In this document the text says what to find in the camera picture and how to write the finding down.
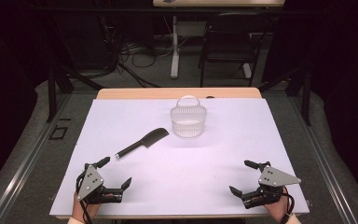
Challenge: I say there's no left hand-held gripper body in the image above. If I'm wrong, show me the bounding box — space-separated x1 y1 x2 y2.
75 163 124 205

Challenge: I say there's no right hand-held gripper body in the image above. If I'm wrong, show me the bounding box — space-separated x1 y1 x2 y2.
241 161 302 210

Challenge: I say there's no black comb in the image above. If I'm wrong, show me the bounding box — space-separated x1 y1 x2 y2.
115 127 171 160

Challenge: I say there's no white plastic basket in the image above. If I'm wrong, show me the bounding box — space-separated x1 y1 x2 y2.
170 95 208 139

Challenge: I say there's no person's left hand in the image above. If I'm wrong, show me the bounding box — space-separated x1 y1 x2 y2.
71 190 103 224

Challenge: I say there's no person's right hand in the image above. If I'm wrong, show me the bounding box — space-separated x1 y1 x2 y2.
263 193 294 224

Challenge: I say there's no white table cover board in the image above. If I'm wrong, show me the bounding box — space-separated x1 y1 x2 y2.
48 98 310 217

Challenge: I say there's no black metal stand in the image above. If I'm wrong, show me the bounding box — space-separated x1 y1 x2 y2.
46 65 105 124
256 65 312 127

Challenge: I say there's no wooden table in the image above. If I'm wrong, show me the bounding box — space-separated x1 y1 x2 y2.
55 87 310 220

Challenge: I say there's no black folding chair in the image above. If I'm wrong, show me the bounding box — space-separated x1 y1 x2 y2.
198 11 275 89

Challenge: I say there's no wooden desk with white legs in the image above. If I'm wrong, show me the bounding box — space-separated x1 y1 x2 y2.
152 0 286 79

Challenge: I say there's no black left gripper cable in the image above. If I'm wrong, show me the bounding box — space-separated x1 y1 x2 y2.
75 171 94 224

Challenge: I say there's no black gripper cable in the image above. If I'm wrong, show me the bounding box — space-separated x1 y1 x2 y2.
75 171 94 224
279 186 296 224

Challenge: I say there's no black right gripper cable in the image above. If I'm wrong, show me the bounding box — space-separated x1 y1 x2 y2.
279 186 296 224

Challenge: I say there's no metal floor rail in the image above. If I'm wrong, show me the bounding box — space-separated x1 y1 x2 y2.
0 94 73 224
287 94 358 224

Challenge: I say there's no bundle of floor cables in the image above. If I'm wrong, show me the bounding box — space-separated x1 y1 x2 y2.
117 36 175 70

